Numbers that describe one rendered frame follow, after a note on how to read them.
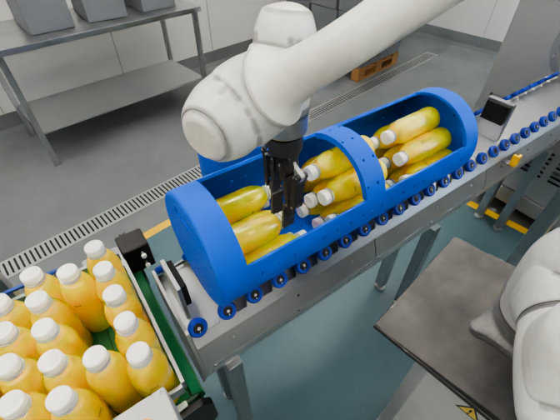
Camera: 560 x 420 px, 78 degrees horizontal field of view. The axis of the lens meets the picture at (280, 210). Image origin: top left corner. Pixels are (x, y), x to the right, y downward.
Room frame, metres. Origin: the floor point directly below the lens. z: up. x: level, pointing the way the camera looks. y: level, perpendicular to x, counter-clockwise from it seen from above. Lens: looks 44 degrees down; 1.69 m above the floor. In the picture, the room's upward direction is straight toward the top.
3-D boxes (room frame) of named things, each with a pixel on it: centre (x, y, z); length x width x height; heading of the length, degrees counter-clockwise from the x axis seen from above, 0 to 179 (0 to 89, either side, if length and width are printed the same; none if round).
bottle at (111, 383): (0.25, 0.32, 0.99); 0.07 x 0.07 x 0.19
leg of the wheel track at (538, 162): (1.58, -1.45, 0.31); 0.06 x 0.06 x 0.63; 35
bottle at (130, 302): (0.38, 0.33, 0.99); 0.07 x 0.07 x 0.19
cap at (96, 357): (0.25, 0.32, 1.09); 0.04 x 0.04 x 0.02
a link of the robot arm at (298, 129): (0.57, -0.01, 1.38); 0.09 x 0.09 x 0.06
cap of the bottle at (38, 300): (0.37, 0.48, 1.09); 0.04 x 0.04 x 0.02
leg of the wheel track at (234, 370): (0.45, 0.15, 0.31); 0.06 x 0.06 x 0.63; 35
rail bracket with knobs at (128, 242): (0.60, 0.39, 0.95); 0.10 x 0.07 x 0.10; 35
